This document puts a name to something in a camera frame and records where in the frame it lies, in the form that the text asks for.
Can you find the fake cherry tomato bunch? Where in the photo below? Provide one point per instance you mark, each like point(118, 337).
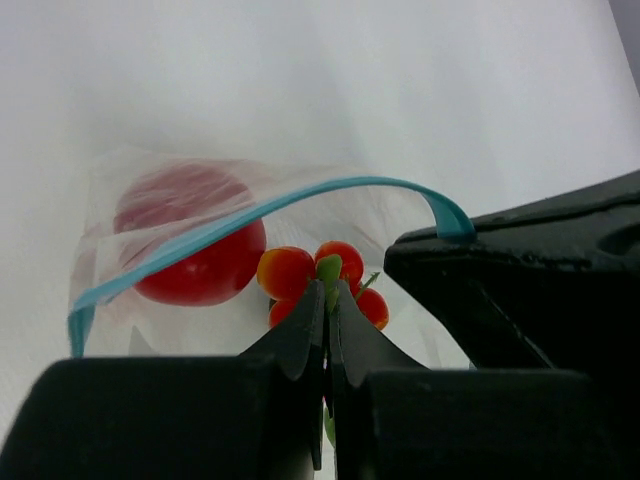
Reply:
point(285, 272)

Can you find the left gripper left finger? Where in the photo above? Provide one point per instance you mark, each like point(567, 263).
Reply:
point(256, 415)

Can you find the clear zip top bag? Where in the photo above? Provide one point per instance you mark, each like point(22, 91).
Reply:
point(300, 205)

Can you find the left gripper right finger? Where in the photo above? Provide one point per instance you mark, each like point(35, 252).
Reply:
point(396, 419)

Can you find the red fake apple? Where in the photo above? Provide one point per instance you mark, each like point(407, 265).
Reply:
point(178, 198)

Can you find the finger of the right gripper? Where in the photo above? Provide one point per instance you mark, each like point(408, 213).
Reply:
point(554, 283)

